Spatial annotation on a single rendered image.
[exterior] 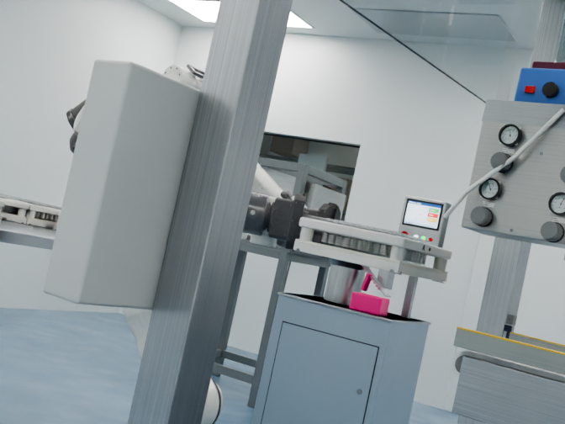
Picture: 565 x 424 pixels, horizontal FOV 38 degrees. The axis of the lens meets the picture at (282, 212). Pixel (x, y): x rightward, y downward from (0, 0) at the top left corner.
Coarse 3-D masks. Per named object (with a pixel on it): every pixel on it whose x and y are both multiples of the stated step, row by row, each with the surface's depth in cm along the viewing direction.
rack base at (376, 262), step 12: (300, 240) 170; (312, 252) 168; (324, 252) 166; (336, 252) 165; (348, 252) 164; (360, 252) 162; (360, 264) 162; (372, 264) 160; (384, 264) 159; (396, 264) 157; (408, 264) 160; (420, 276) 166; (432, 276) 171; (444, 276) 176
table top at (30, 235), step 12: (0, 228) 229; (12, 228) 243; (24, 228) 259; (36, 228) 276; (48, 228) 296; (0, 240) 225; (12, 240) 228; (24, 240) 232; (36, 240) 235; (48, 240) 238
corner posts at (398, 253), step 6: (306, 228) 170; (300, 234) 171; (306, 234) 170; (312, 234) 170; (306, 240) 170; (396, 246) 158; (396, 252) 158; (402, 252) 158; (390, 258) 159; (396, 258) 158; (402, 258) 158; (438, 258) 176; (444, 258) 176; (438, 264) 176; (444, 264) 176; (444, 270) 176
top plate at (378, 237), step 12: (312, 228) 169; (324, 228) 167; (336, 228) 166; (348, 228) 164; (372, 240) 161; (384, 240) 159; (396, 240) 158; (408, 240) 158; (420, 252) 169; (432, 252) 169; (444, 252) 174
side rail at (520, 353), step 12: (456, 336) 144; (468, 336) 143; (480, 336) 142; (468, 348) 143; (480, 348) 142; (492, 348) 140; (504, 348) 139; (516, 348) 138; (528, 348) 137; (516, 360) 138; (528, 360) 137; (540, 360) 135; (552, 360) 134; (564, 360) 133; (564, 372) 133
